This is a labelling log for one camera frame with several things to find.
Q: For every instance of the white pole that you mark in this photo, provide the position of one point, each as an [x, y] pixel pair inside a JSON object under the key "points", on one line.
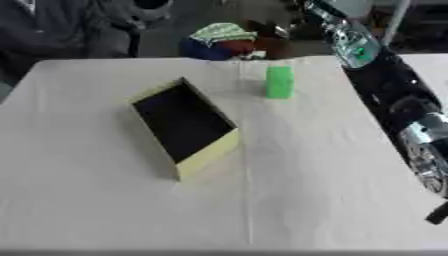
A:
{"points": [[396, 20]]}

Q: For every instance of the green rectangular block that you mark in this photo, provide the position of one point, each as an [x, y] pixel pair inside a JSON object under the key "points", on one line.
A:
{"points": [[279, 82]]}

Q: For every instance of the person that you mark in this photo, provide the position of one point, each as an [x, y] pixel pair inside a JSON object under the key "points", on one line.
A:
{"points": [[52, 30]]}

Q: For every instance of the brown bag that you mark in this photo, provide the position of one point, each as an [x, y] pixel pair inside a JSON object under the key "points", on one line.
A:
{"points": [[271, 45]]}

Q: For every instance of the tan cardboard box black inside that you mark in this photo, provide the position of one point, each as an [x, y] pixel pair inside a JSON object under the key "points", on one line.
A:
{"points": [[185, 122]]}

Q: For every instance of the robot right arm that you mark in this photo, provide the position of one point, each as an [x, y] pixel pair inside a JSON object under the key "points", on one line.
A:
{"points": [[386, 87]]}

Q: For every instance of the green white striped cloth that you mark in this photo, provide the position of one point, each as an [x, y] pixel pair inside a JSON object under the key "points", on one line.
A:
{"points": [[221, 32]]}

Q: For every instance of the blue bag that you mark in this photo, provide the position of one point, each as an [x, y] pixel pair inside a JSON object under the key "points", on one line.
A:
{"points": [[201, 50]]}

